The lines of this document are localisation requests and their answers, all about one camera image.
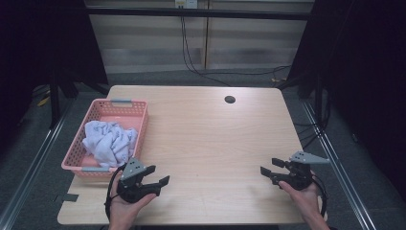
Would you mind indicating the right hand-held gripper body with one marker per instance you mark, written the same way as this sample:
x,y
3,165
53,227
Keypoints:
x,y
300,175

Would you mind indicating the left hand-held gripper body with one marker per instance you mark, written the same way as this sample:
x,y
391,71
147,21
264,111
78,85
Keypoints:
x,y
134,188

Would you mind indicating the light blue towel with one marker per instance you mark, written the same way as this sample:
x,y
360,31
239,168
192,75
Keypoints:
x,y
108,143

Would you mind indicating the pink perforated plastic basket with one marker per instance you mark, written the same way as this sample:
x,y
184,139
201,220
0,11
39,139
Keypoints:
x,y
105,110

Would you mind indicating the person's left hand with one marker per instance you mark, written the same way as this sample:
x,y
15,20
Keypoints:
x,y
123,209

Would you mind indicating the person's right hand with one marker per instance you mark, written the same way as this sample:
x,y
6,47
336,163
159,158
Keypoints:
x,y
308,201

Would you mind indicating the black tape piece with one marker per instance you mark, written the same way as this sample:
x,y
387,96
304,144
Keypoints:
x,y
71,197

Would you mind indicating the black round table grommet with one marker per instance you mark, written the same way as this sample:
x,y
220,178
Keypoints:
x,y
230,99

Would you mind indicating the black metal stand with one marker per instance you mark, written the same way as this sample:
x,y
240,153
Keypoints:
x,y
55,102

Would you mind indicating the black curtain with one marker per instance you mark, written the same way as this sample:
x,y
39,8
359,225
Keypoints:
x,y
367,80
38,48

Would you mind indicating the yellow floor object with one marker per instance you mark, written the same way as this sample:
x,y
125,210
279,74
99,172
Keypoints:
x,y
43,101

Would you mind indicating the black horizontal metal bar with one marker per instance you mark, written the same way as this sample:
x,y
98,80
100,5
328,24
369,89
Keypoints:
x,y
191,13

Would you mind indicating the silver floor rail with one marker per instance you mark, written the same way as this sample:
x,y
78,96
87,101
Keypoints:
x,y
338,166
35,159

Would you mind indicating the white wall outlet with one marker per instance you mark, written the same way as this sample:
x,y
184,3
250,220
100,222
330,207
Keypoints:
x,y
186,3

